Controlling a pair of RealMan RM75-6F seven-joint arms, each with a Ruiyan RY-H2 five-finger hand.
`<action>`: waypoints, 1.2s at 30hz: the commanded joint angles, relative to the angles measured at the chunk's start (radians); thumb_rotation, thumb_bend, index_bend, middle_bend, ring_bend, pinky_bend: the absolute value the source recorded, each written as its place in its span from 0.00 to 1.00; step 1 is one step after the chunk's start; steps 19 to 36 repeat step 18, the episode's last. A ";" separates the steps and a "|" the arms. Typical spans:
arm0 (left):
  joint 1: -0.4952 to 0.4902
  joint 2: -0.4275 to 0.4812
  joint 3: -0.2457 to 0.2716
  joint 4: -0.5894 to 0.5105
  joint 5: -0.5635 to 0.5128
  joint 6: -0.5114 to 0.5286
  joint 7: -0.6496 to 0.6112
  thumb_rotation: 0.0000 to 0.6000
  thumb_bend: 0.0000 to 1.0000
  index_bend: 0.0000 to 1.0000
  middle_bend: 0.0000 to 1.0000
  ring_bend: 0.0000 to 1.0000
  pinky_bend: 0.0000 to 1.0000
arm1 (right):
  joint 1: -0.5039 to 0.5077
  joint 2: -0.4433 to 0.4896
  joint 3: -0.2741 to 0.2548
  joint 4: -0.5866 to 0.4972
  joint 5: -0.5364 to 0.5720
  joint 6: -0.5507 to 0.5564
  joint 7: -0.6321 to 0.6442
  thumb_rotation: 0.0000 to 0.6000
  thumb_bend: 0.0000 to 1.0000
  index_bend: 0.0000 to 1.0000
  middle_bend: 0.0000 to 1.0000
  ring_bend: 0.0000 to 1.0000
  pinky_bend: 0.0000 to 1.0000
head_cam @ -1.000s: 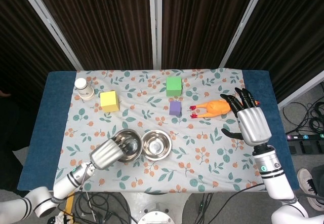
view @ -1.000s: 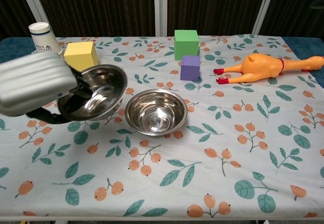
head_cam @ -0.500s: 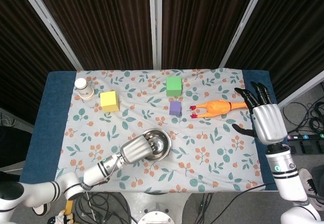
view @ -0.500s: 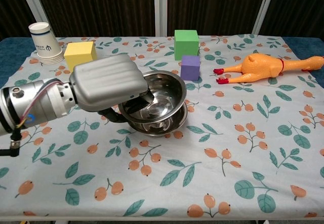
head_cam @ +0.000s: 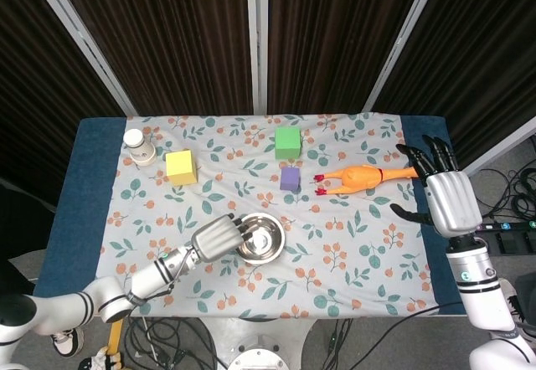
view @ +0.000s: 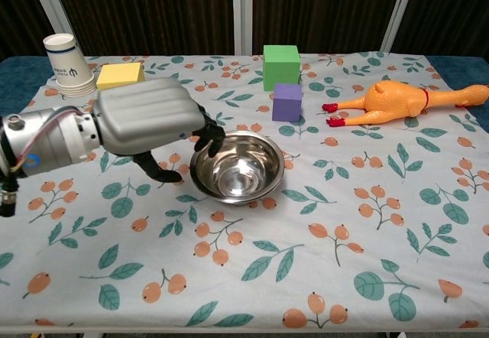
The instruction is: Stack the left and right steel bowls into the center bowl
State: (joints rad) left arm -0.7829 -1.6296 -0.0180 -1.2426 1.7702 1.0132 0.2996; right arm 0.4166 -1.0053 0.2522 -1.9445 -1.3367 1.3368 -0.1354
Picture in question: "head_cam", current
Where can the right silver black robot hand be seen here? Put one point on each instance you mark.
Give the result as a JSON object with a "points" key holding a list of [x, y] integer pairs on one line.
{"points": [[454, 202]]}

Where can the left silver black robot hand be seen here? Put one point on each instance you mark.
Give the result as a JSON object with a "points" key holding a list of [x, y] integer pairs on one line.
{"points": [[215, 238]]}

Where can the stainless steel bowl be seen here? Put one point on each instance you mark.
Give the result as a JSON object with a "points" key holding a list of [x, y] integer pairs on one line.
{"points": [[259, 262], [264, 240], [279, 255]]}

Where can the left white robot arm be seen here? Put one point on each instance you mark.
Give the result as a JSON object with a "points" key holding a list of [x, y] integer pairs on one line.
{"points": [[146, 280]]}

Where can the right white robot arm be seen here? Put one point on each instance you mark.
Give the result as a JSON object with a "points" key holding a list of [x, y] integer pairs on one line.
{"points": [[473, 269]]}

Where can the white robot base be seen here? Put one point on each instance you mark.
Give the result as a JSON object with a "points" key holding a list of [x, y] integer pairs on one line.
{"points": [[259, 359]]}

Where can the floral leaf print tablecloth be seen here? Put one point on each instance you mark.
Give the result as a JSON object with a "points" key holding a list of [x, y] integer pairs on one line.
{"points": [[234, 186]]}

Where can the black power strip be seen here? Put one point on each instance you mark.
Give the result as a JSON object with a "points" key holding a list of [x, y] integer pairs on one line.
{"points": [[506, 225]]}

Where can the yellow foam cube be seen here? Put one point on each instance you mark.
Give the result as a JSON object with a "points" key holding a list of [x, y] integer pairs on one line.
{"points": [[180, 167]]}

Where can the purple foam cube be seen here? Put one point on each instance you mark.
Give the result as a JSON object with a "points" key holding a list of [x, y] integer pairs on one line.
{"points": [[290, 178]]}

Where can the orange rubber chicken toy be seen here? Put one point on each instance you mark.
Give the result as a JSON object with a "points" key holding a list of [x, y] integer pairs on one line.
{"points": [[356, 177]]}

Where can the white paper cup stack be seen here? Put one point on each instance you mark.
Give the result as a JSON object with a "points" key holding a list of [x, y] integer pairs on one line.
{"points": [[140, 148]]}

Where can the green foam cube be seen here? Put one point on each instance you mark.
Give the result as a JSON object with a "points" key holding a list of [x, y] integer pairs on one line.
{"points": [[288, 144]]}

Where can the yellow pole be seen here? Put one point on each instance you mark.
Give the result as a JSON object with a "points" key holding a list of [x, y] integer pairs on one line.
{"points": [[116, 336]]}

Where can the blue table cover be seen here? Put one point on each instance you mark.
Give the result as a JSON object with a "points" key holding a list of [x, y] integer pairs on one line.
{"points": [[79, 202]]}

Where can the dark corrugated partition panel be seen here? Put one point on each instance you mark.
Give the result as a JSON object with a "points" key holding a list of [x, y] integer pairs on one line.
{"points": [[481, 52], [29, 94], [335, 39], [167, 39]]}

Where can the black white sneaker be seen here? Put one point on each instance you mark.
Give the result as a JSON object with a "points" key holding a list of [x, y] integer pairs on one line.
{"points": [[67, 342]]}

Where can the white partition post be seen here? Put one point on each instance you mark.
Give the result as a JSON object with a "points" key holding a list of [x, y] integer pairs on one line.
{"points": [[502, 146], [402, 39], [84, 39], [256, 39]]}

